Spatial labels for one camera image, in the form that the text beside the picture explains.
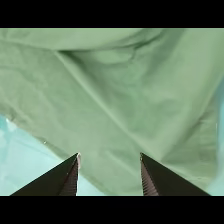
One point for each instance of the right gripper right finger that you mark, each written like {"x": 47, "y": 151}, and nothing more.
{"x": 163, "y": 181}

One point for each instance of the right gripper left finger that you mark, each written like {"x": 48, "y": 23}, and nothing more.
{"x": 60, "y": 180}

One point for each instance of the green shirt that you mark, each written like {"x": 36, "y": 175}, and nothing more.
{"x": 113, "y": 93}

